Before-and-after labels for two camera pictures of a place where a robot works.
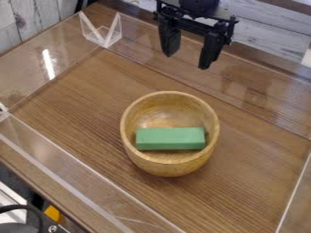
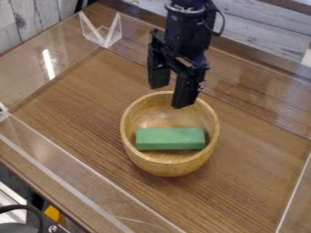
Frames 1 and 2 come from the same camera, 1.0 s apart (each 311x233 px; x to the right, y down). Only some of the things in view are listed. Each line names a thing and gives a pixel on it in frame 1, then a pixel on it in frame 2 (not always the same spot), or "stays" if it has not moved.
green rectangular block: (170, 138) stays
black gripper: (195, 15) -> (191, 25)
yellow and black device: (52, 218) stays
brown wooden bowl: (170, 109) stays
